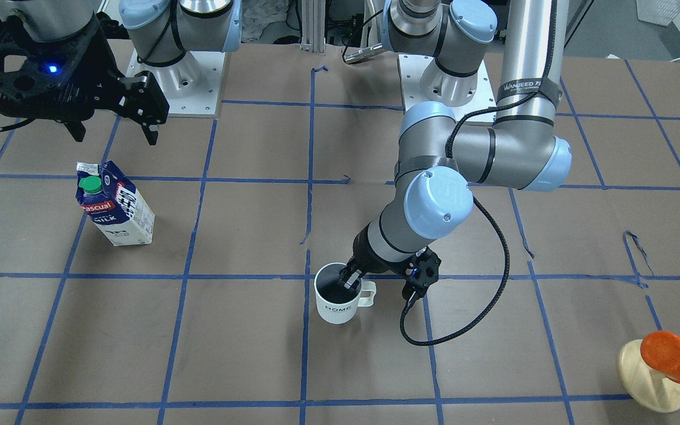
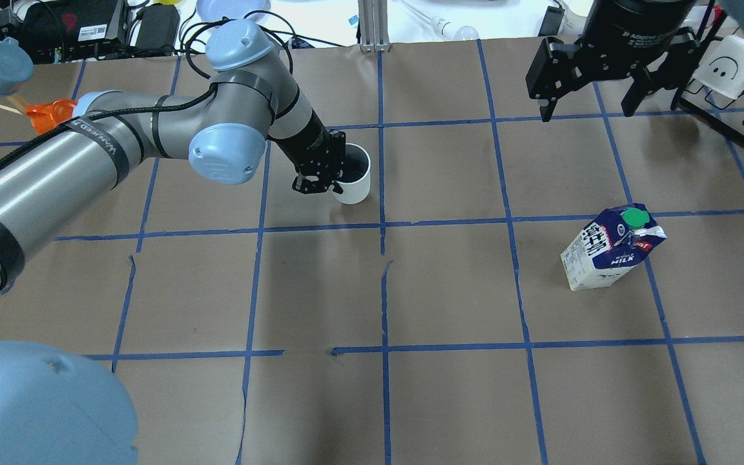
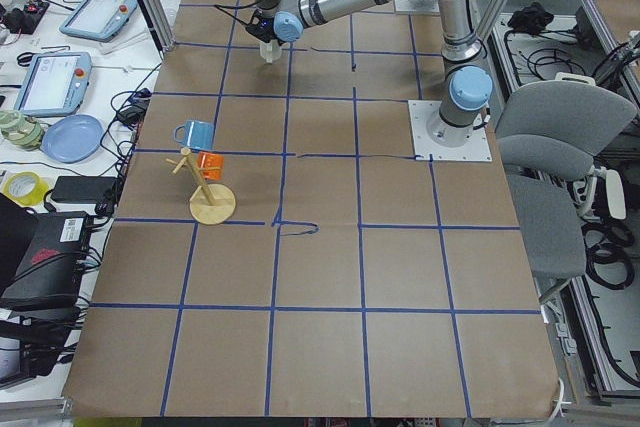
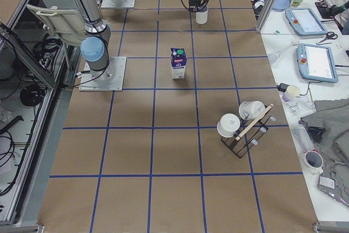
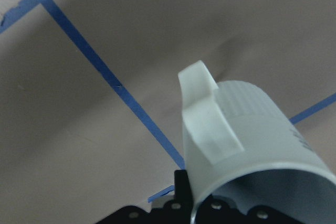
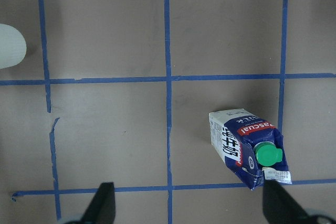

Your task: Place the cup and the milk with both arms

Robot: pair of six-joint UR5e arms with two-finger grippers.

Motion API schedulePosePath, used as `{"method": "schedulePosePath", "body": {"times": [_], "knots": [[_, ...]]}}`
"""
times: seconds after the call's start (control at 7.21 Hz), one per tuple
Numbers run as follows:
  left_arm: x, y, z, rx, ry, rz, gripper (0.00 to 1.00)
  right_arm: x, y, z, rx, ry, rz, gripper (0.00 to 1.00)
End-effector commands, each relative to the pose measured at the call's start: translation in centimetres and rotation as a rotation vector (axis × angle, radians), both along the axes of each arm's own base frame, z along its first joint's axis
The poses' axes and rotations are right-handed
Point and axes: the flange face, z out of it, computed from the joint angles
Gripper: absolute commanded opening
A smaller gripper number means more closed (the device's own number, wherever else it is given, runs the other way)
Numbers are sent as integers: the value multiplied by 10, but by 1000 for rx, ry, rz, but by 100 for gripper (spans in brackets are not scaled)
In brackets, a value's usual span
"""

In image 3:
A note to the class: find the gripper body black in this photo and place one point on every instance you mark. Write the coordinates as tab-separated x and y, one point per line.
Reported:
270	36

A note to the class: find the white grey-lined mug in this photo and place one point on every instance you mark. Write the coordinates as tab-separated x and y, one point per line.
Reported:
271	51

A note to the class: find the orange cup on tree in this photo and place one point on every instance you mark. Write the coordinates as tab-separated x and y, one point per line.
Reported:
210	165

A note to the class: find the blue mug on tree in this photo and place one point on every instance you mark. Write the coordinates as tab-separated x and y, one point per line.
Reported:
196	135

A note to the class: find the upper teach pendant tablet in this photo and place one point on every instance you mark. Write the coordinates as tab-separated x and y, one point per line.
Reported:
98	20

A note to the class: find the teach pendant tablet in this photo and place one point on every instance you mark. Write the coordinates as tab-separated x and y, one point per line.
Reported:
55	84
98	20

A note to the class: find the wooden mug tree stand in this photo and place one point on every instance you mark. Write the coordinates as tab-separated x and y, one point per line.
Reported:
211	203

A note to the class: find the lower teach pendant tablet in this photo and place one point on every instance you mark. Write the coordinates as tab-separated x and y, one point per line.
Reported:
55	84

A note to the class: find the blue plate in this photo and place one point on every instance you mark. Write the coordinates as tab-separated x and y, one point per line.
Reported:
73	138

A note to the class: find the black power adapter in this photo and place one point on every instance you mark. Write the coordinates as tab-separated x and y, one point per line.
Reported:
82	189

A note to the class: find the green tape rolls stack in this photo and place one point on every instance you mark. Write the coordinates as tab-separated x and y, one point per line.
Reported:
20	130

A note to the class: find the yellow tape roll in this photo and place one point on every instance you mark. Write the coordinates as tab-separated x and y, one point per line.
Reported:
26	188

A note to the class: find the grey office chair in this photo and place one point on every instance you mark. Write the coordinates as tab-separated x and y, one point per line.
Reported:
548	135

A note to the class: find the black computer box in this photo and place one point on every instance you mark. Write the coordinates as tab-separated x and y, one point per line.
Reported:
40	257

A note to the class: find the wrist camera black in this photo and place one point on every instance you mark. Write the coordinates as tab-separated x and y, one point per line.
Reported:
253	26

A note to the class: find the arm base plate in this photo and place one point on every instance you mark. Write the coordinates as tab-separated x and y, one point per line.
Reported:
417	7
434	140

